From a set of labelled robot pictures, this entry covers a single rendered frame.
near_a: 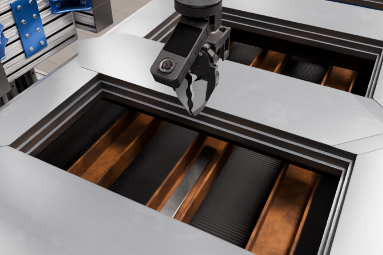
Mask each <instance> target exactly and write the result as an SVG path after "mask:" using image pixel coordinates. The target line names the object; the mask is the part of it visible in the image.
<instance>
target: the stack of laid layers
mask: <svg viewBox="0 0 383 255"><path fill-rule="evenodd" d="M336 1H342V2H347V3H353V4H357V5H363V6H368V7H374V8H378V9H383V0H336ZM181 17H182V15H181V14H179V13H178V12H175V13H173V14H172V15H171V16H170V17H168V18H167V19H166V20H164V21H163V22H162V23H161V24H159V25H158V26H157V27H156V28H155V29H153V30H152V31H151V32H150V33H149V34H147V35H146V36H145V37H143V38H145V39H150V40H154V41H157V42H160V43H165V42H166V41H167V39H168V38H169V37H170V34H171V33H172V31H173V30H174V28H175V26H176V25H177V23H178V21H179V20H180V18H181ZM221 25H222V26H226V27H231V28H236V29H239V30H243V31H248V32H253V33H256V34H261V35H265V36H270V37H273V38H278V39H283V40H287V41H291V42H295V43H300V44H304V45H308V46H312V47H317V48H321V49H325V50H329V51H334V52H338V53H342V54H346V55H351V56H356V57H360V58H363V59H368V60H373V61H376V62H375V65H374V68H373V72H372V75H371V78H370V82H369V85H368V88H367V91H366V95H365V97H363V96H359V95H356V94H353V95H354V96H355V98H357V99H358V100H359V102H361V103H362V104H363V105H364V106H365V107H366V108H367V109H368V110H369V111H370V112H371V113H372V114H374V115H375V116H376V117H377V118H378V119H379V120H380V121H381V122H382V123H383V107H382V106H381V105H380V104H379V103H378V102H377V101H375V100H374V99H373V96H374V91H375V89H376V85H377V81H378V77H379V75H380V70H381V67H382V63H383V41H381V40H376V39H371V38H366V37H362V36H357V35H352V34H347V33H344V32H339V31H333V30H329V29H325V28H320V27H315V26H310V25H307V24H301V23H296V22H292V21H288V20H283V19H278V18H273V17H268V16H264V15H259V14H254V13H249V12H245V11H240V10H236V9H230V8H227V7H222V21H221ZM103 97H106V98H109V99H111V100H115V101H118V102H121V103H123V104H127V105H130V106H133V107H135V108H139V109H141V110H144V111H147V112H150V113H153V114H156V115H159V116H162V117H165V118H168V119H171V120H173V121H177V122H180V123H182V124H185V125H189V126H192V127H194V128H197V129H201V130H203V131H206V132H209V133H212V134H215V135H218V136H221V137H224V138H227V139H230V140H232V141H235V142H239V143H242V144H244V145H247V146H251V147H254V148H256V149H259V150H263V151H265V152H268V153H271V154H274V155H277V156H280V157H283V158H286V159H289V160H292V161H294V162H297V163H301V164H304V165H306V166H309V167H313V168H316V169H318V170H321V171H324V172H327V173H330V174H333V175H336V176H339V177H340V181H339V185H338V187H337V191H336V194H335V198H334V200H333V204H332V207H331V211H330V213H329V217H328V220H327V224H326V226H325V230H324V234H323V237H322V239H321V243H320V247H319V250H318V253H317V255H329V254H330V252H331V248H332V244H333V240H334V238H335V233H336V229H337V226H338V223H339V219H340V215H341V211H342V208H343V205H344V200H345V197H346V194H347V190H348V186H349V182H350V179H351V176H352V172H353V168H354V165H355V161H356V157H357V155H360V154H364V153H368V152H371V151H375V150H379V149H383V134H379V135H375V136H372V137H368V138H363V139H359V140H355V141H351V142H347V143H342V144H339V145H335V146H330V145H326V144H323V143H320V142H316V141H313V140H311V139H308V138H304V137H301V136H298V135H294V134H291V133H288V132H285V131H282V130H279V129H275V128H273V127H269V126H266V125H262V124H259V123H257V122H253V121H250V120H247V119H244V118H240V117H237V116H234V115H231V114H228V113H224V112H221V111H218V110H215V109H212V108H208V107H206V106H205V107H204V108H203V110H202V111H201V112H200V113H199V114H198V115H196V116H193V115H190V114H189V113H188V111H187V110H186V109H185V107H184V106H183V104H182V103H181V101H180V100H179V98H177V97H173V96H170V95H168V94H164V93H161V92H158V91H154V90H151V89H148V88H145V87H142V86H139V85H136V84H132V83H129V82H126V81H123V80H120V79H117V78H114V77H111V76H107V75H104V74H102V73H98V74H97V75H96V76H95V77H94V78H92V79H91V80H90V81H89V82H88V83H86V84H85V85H84V86H82V87H81V88H80V89H79V90H78V91H76V92H75V93H74V94H73V95H71V96H70V97H69V98H68V99H66V100H65V101H64V102H63V103H61V104H60V105H59V106H58V107H56V108H55V109H54V110H53V111H51V112H50V113H49V114H48V115H46V116H45V117H44V118H43V119H41V120H40V121H39V122H38V123H37V124H35V125H34V126H33V127H32V128H30V129H29V130H28V131H26V132H25V133H24V134H23V135H22V136H20V137H19V138H18V139H17V140H15V141H14V142H13V143H12V144H10V145H9V146H10V147H12V148H14V149H17V150H19V151H21V152H23V153H25V154H28V155H30V156H32V157H36V156H37V155H38V154H39V153H40V152H41V151H43V150H44V149H45V148H46V147H47V146H48V145H49V144H50V143H51V142H53V141H54V140H55V139H56V138H57V137H58V136H60V135H61V134H62V133H63V132H64V131H65V130H67V129H68V128H69V127H70V126H71V125H72V124H73V123H74V122H75V121H77V120H78V119H79V118H80V117H81V116H82V115H83V114H84V113H86V112H87V111H88V110H89V109H90V108H92V107H93V106H94V105H95V104H96V103H97V102H98V101H99V100H101V99H102V98H103Z"/></svg>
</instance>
